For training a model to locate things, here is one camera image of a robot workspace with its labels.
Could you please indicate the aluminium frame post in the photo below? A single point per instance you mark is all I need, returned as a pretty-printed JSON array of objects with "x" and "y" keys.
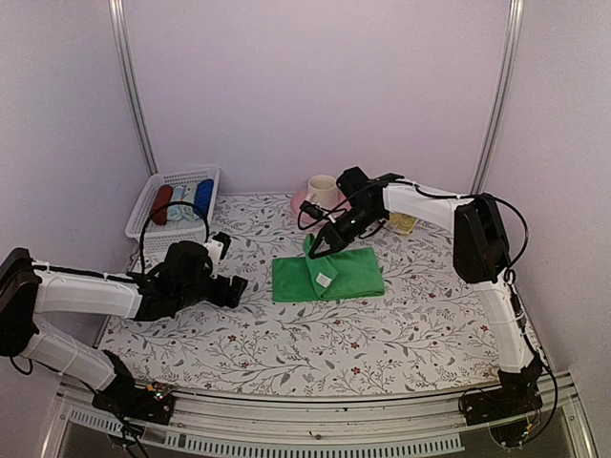
[
  {"x": 126, "y": 64},
  {"x": 506, "y": 69}
]

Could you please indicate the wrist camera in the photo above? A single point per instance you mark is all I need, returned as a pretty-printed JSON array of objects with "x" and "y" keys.
[
  {"x": 312, "y": 210},
  {"x": 218, "y": 246}
]

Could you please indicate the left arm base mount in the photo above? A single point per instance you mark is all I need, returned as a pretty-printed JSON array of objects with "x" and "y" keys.
[{"x": 124, "y": 399}]

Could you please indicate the right aluminium frame post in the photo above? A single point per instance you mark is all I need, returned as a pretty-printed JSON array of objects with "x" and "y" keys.
[{"x": 506, "y": 69}]

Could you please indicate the pale green rolled towel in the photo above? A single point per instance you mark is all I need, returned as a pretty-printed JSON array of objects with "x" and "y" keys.
[{"x": 189, "y": 202}]

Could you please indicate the left aluminium frame post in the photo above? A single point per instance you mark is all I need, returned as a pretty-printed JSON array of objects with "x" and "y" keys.
[{"x": 126, "y": 64}]

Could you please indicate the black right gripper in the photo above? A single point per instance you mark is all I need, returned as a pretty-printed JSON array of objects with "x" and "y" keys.
[{"x": 333, "y": 239}]

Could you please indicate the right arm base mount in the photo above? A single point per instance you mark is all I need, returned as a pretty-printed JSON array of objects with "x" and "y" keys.
[{"x": 480, "y": 406}]

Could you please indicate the front aluminium rail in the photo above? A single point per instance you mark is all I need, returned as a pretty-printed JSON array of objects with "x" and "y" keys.
[{"x": 208, "y": 424}]

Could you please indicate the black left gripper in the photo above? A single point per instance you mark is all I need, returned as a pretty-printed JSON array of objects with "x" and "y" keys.
[{"x": 221, "y": 296}]

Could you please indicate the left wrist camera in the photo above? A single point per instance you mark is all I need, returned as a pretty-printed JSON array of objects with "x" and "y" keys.
[{"x": 218, "y": 246}]

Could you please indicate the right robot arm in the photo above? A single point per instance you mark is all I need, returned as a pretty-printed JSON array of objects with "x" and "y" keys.
[{"x": 481, "y": 253}]

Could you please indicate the dark red rolled towel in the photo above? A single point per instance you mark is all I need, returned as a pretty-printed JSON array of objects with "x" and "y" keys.
[{"x": 158, "y": 211}]

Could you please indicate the green microfibre towel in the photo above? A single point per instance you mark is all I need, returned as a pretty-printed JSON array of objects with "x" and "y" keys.
[{"x": 351, "y": 274}]

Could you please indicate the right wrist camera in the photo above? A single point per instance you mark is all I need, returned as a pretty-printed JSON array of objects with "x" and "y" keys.
[{"x": 312, "y": 210}]

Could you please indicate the yellow patterned towel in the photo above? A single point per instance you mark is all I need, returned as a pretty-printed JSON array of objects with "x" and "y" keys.
[{"x": 401, "y": 224}]

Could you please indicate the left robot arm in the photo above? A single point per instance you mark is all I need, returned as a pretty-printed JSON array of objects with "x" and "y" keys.
[{"x": 31, "y": 288}]

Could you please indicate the cream ceramic mug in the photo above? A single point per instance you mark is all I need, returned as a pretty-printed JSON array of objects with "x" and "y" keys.
[{"x": 322, "y": 190}]

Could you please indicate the light blue rolled towel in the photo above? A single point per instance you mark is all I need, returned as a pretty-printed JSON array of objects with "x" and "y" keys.
[{"x": 177, "y": 202}]

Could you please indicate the pink plate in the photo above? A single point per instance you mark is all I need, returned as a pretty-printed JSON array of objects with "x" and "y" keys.
[{"x": 296, "y": 201}]

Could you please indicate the white plastic basket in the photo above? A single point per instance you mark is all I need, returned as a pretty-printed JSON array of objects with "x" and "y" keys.
[{"x": 181, "y": 223}]

